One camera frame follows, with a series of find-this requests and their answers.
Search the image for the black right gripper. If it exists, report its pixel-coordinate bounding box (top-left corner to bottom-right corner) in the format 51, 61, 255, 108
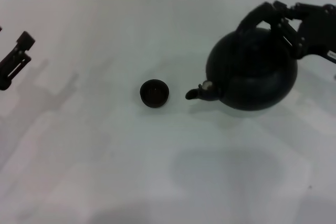
272, 0, 336, 65

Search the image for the black round teapot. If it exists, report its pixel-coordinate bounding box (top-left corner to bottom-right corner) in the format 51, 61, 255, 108
185, 1, 299, 111

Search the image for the dark brown teacup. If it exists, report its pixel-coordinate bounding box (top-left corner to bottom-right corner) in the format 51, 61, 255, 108
139, 79, 170, 109

